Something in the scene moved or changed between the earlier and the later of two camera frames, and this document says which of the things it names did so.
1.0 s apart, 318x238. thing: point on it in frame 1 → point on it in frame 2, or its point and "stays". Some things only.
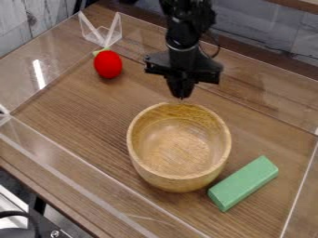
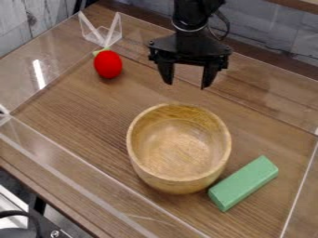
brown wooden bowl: [178, 143] stays
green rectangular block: [244, 181] stays
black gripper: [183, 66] → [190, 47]
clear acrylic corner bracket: [101, 35] stays
